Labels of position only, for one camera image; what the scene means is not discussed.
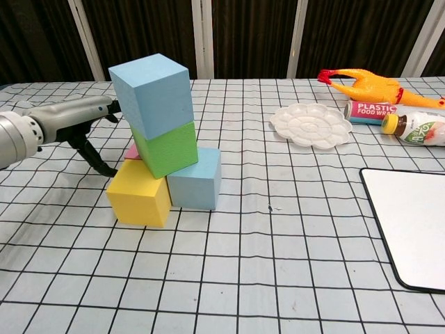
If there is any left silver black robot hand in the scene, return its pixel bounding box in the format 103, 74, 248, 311
26, 95, 123, 178

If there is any green foam cube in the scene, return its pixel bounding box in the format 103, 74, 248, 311
130, 120, 200, 180

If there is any yellow foam cube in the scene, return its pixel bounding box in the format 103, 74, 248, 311
106, 159, 172, 229

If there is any pink foam cube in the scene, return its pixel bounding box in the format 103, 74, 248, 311
124, 144, 143, 161

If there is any dark brown curtain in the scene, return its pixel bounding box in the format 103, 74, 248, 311
0, 0, 445, 86

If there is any white black grid tablecloth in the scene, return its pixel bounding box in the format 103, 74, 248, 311
0, 77, 445, 334

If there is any white flower paint palette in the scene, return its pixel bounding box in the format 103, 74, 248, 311
270, 102, 353, 152

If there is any plastic food wrap box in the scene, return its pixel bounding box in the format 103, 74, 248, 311
343, 100, 399, 126

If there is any yellow rubber chicken toy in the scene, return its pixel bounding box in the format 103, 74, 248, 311
317, 67, 445, 111

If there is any white bottle with yellow cap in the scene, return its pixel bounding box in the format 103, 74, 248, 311
381, 105, 445, 148

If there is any white board with black rim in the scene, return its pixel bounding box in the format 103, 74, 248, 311
359, 167, 445, 295

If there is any white metal frame post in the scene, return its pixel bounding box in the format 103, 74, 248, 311
191, 0, 215, 79
67, 0, 106, 82
401, 0, 445, 78
286, 0, 309, 79

